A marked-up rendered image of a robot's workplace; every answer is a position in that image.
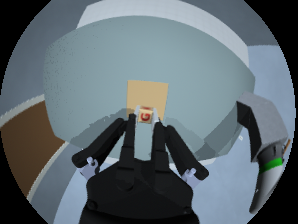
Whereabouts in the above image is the tan square mat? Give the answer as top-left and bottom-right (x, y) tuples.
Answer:
(127, 80), (168, 120)

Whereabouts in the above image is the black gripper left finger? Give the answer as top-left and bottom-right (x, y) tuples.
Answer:
(71, 105), (140, 192)

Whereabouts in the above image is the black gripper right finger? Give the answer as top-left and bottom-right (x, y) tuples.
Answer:
(151, 108), (209, 194)

